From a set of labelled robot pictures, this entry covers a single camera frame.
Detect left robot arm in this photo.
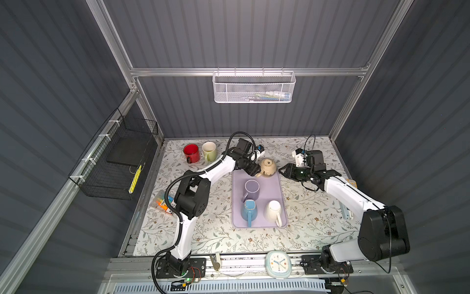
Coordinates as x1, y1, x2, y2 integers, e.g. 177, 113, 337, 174
153, 131, 264, 276

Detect white mug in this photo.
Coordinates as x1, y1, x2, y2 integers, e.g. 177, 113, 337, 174
264, 200, 283, 227

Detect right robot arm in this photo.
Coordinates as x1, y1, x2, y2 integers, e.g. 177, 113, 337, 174
280, 145, 411, 273

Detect blue mug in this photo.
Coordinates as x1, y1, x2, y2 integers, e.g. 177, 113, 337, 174
241, 199, 258, 227

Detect yellow calculator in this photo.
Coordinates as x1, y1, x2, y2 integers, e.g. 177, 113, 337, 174
347, 179, 357, 187

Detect black wire basket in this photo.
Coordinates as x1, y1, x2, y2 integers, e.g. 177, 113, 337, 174
69, 109, 159, 200

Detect colourful marker pack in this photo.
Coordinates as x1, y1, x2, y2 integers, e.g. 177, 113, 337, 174
154, 196, 173, 214

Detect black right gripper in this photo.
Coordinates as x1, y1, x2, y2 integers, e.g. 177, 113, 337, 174
278, 163, 313, 182

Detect purple mug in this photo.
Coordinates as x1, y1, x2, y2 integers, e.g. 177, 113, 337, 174
242, 180, 260, 202

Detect light green mug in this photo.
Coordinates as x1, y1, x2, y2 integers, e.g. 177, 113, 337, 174
202, 142, 217, 163

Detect mint alarm clock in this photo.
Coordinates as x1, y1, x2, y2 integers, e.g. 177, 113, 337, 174
265, 251, 292, 279

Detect lavender plastic tray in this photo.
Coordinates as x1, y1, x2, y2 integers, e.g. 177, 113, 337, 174
232, 170, 288, 229

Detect beige ceramic teapot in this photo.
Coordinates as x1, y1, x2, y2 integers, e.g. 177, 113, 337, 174
256, 158, 277, 177

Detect yellow marker in basket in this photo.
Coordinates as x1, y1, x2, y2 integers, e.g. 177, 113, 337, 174
128, 165, 142, 194

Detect white wire basket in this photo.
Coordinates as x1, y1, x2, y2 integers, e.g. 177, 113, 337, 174
212, 70, 296, 104

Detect red mug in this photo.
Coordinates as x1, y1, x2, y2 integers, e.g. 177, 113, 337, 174
183, 144, 200, 164

